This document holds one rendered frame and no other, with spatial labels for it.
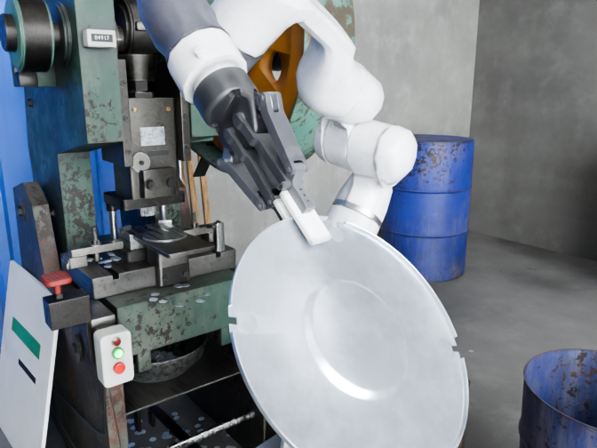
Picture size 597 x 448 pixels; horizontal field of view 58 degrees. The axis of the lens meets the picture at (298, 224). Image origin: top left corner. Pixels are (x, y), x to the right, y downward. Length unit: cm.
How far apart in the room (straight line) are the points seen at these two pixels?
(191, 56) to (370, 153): 45
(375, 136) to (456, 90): 359
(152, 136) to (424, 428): 122
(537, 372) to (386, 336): 115
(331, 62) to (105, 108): 78
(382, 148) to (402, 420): 57
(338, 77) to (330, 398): 55
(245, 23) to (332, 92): 23
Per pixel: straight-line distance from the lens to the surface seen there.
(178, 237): 158
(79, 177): 182
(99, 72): 151
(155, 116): 162
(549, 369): 174
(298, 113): 153
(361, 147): 103
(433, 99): 438
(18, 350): 214
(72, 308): 144
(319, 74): 91
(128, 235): 168
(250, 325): 51
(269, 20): 76
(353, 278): 61
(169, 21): 72
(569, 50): 440
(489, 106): 469
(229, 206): 323
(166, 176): 161
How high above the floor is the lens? 120
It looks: 14 degrees down
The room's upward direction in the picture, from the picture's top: straight up
